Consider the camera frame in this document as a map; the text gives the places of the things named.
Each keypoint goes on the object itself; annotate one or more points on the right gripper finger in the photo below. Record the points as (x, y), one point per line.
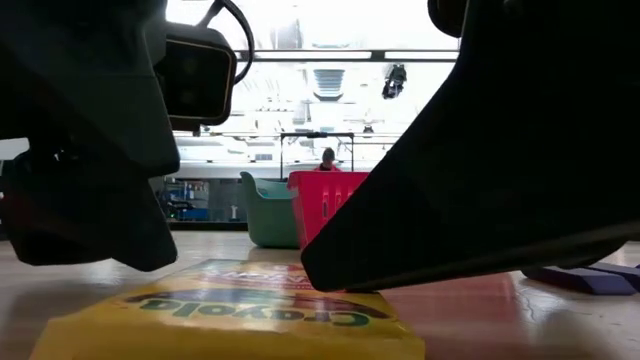
(475, 200)

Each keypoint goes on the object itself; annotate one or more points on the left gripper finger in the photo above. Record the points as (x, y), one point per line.
(90, 215)

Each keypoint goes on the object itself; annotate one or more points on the purple eraser block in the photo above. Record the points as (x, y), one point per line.
(580, 282)
(625, 274)

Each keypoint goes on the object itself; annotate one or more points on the red slotted plastic basket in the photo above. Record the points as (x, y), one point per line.
(307, 210)

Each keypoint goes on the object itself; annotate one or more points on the yellow green crayon box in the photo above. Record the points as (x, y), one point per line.
(225, 325)

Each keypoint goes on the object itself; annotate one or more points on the blue storage crate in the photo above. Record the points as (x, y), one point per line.
(195, 214)

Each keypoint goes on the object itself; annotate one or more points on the person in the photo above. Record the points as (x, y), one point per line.
(328, 155)

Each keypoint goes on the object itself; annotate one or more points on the black beam with light strips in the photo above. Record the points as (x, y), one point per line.
(378, 55)

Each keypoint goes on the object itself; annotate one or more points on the teal plastic basket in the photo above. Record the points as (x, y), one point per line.
(270, 220)

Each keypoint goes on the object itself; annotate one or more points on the black hanging camera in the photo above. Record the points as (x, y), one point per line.
(395, 82)

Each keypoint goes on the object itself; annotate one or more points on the silver ceiling duct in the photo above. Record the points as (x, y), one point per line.
(329, 82)

